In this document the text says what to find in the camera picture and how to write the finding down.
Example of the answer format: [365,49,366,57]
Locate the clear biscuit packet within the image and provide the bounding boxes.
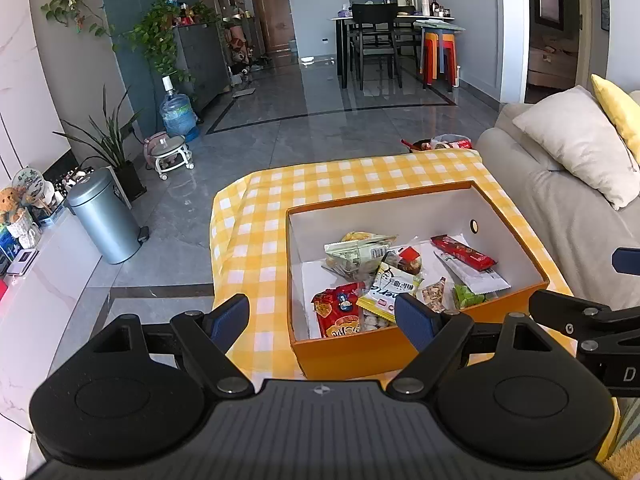
[324,231,398,281]

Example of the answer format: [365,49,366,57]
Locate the round paper fan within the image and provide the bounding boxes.
[11,167,43,196]

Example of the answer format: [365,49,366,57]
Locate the small white rolling stool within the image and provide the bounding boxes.
[144,131,196,181]

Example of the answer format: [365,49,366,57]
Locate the yellow pink plush rug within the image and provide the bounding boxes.
[597,410,640,480]

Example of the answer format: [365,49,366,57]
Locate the white plastic bag with wrappers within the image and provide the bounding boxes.
[430,132,473,151]

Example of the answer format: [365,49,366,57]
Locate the silver pedal trash can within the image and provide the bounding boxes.
[65,167,151,265]

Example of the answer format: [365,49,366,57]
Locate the potted long-leaf plant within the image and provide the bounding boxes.
[52,85,148,201]

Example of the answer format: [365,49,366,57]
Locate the plush toys on floor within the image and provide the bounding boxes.
[227,25,251,76]

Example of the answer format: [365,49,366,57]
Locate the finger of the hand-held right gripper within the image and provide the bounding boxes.
[529,289,640,347]
[612,247,640,277]

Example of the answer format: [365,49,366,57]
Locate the grey cabinet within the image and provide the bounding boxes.
[172,20,231,111]

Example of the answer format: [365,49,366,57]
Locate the trailing ivy on wall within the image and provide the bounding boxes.
[40,0,118,48]

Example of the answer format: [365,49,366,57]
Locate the black dining chair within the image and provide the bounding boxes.
[350,4,403,91]

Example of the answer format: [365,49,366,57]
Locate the long red wafer bar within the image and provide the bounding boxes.
[431,234,497,271]

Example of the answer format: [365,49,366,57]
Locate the stack of orange stools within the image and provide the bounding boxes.
[420,30,461,92]

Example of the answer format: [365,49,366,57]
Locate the mixed nut packet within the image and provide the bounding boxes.
[420,276,447,313]

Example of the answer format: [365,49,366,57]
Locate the blue water jug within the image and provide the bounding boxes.
[159,75,200,137]

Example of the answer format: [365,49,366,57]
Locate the red chip bag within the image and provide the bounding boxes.
[311,282,366,339]

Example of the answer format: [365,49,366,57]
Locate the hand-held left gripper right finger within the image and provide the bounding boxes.
[387,292,596,395]

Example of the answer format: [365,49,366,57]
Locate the brown wooden door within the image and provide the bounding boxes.
[250,0,296,54]

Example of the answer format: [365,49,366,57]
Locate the yellow checked tablecloth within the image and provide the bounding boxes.
[209,149,621,463]

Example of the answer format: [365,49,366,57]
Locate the trailing ivy on cabinet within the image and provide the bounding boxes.
[125,0,221,86]

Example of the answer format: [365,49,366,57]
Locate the yellow white cartoon packet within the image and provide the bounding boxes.
[356,261,426,322]

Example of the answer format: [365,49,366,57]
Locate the small white box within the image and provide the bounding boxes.
[5,249,40,276]

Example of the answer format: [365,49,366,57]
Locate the plush bear bouquet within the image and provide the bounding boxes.
[0,187,43,248]

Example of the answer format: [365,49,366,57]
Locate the clear packet of white balls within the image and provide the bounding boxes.
[361,310,401,333]

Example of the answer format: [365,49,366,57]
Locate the dining table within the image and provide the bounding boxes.
[329,12,466,91]

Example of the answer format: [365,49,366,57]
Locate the beige pillow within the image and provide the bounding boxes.
[512,85,640,211]

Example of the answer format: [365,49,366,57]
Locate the small green snack packet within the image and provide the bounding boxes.
[452,284,488,310]

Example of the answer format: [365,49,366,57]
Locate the white low console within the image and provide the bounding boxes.
[0,200,131,461]

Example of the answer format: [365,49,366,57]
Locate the small red packet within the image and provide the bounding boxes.
[397,246,423,276]

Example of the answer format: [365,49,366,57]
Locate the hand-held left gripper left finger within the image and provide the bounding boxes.
[47,294,255,396]

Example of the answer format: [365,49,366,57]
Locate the orange cardboard box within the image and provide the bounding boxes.
[286,181,551,380]

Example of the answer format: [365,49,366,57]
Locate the yellow pillow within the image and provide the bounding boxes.
[590,74,640,166]

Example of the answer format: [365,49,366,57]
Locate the grey sofa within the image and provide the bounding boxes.
[475,102,640,311]

